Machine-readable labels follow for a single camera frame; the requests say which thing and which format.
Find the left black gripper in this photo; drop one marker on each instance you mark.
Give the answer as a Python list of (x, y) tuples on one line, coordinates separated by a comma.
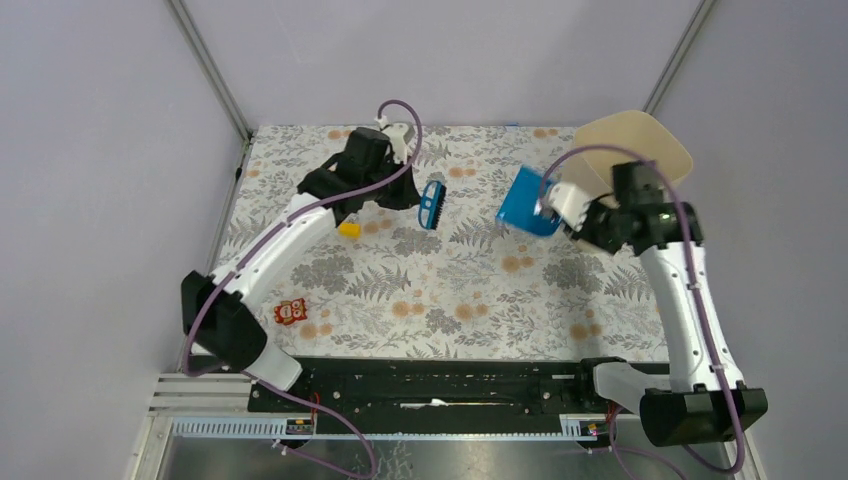
[(408, 194)]

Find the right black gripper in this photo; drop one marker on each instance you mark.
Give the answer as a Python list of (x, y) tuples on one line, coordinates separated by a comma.
[(585, 234)]

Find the blue hand brush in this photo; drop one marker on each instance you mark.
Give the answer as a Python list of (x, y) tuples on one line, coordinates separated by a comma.
[(431, 205)]

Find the blue dustpan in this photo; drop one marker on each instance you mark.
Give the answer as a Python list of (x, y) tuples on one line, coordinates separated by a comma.
[(521, 208)]

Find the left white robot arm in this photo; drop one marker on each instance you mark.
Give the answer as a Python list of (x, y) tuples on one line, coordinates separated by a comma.
[(218, 308)]

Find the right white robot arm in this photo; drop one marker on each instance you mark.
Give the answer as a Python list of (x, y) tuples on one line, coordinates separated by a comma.
[(705, 398)]

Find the small yellow block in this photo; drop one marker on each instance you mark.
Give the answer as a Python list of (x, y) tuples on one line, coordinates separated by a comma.
[(350, 230)]

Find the beige plastic waste bin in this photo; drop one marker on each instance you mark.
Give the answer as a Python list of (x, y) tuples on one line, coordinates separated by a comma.
[(631, 161)]

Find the red owl toy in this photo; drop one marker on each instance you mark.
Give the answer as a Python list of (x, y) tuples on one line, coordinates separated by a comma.
[(289, 312)]

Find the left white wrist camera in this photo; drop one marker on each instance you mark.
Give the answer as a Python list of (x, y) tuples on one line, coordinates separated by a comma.
[(400, 135)]

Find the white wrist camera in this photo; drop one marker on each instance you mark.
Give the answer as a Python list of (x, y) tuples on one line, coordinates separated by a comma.
[(400, 135), (570, 202)]

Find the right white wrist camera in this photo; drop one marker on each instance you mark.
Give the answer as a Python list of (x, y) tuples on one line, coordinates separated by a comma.
[(570, 202)]

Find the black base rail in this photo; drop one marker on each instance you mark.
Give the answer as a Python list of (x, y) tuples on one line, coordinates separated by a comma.
[(439, 397)]

